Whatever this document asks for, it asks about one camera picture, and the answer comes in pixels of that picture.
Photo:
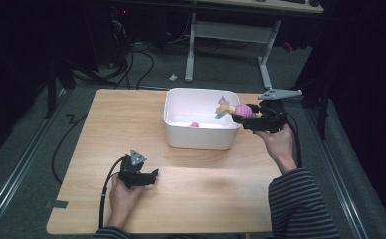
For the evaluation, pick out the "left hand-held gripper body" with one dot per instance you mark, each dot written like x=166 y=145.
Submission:
x=133 y=171

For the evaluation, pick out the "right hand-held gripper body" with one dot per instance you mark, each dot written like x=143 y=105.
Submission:
x=270 y=116

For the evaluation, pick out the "white plastic bin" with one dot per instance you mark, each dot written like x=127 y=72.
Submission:
x=202 y=119

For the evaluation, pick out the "pink bone toy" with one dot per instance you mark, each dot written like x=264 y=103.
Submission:
x=194 y=125

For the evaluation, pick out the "person's left hand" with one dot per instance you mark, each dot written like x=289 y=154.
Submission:
x=124 y=199

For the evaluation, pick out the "person's right hand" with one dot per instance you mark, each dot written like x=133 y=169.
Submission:
x=279 y=144

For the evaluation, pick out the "black stand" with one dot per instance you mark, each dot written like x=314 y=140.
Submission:
x=52 y=89
x=320 y=109

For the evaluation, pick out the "red object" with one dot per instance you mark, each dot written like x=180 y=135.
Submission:
x=288 y=47

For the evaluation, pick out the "desk with grey metal legs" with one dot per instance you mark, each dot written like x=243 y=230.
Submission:
x=229 y=31

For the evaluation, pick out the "grey tape piece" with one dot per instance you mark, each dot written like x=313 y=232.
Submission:
x=57 y=204

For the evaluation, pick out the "white scrap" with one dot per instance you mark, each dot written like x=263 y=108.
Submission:
x=173 y=77

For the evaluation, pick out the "black keyboard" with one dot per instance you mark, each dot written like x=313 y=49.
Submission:
x=292 y=1

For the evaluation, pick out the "black mouse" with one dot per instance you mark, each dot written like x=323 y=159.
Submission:
x=314 y=3

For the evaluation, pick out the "black computer tower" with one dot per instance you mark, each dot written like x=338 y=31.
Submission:
x=119 y=33

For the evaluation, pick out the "metal floor rail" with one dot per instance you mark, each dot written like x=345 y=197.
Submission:
x=343 y=195
x=18 y=166

